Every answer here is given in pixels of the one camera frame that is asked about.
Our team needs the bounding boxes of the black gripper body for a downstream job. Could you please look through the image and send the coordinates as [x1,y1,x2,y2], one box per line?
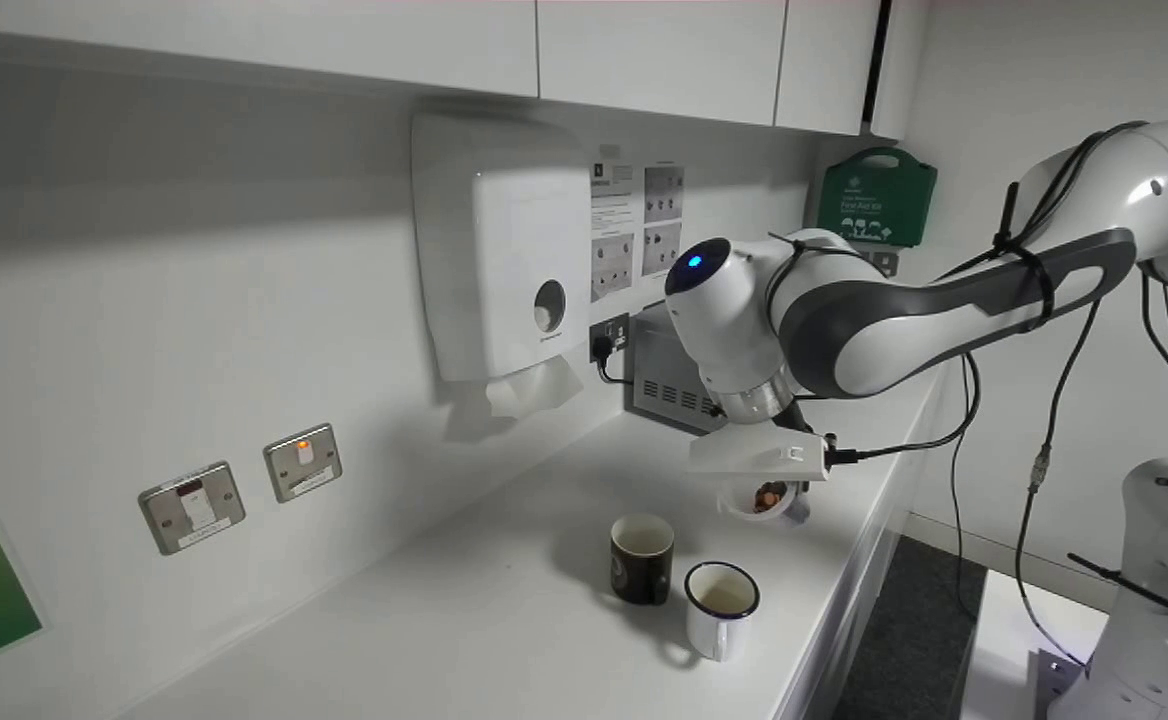
[775,474,821,528]

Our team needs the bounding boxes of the colourless plastic cup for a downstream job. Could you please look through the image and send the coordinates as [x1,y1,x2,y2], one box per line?
[712,472,813,528]

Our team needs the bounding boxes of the white robot base table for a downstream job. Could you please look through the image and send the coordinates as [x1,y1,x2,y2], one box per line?
[965,569,1168,720]

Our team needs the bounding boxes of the white lower cabinet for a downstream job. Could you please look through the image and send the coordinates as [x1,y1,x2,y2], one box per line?
[775,512,911,720]

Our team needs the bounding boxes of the white cabinet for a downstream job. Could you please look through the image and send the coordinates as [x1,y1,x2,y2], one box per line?
[0,0,936,142]
[775,512,911,720]

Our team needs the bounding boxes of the white enamel mug dark rim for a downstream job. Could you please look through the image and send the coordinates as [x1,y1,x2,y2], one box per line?
[659,555,764,667]

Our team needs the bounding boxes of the black mug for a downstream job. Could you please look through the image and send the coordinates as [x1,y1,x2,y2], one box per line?
[609,508,681,608]

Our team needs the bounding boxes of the silver microwave oven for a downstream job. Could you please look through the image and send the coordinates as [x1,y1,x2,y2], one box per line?
[621,294,753,438]

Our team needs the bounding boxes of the white paper towel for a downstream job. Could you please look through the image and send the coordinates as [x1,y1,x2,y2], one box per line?
[441,355,587,442]

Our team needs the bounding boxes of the green first aid box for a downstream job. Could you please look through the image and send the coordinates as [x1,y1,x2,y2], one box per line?
[803,142,946,255]

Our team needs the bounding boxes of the white sheet with photos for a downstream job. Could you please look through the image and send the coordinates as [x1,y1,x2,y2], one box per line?
[640,158,689,279]

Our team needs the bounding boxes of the white sheet with logo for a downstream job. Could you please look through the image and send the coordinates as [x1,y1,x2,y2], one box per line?
[587,158,646,305]

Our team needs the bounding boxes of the white paper towel dispenser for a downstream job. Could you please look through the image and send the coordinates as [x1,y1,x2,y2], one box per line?
[408,110,602,410]

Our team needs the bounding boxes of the white upper cabinet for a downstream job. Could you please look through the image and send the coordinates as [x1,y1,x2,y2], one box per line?
[0,0,936,142]

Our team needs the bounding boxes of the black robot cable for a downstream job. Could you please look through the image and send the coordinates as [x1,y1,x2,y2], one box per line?
[816,117,1168,670]

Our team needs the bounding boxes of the silver wall switch socket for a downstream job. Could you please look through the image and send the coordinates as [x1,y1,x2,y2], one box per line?
[137,456,254,558]
[262,418,348,508]

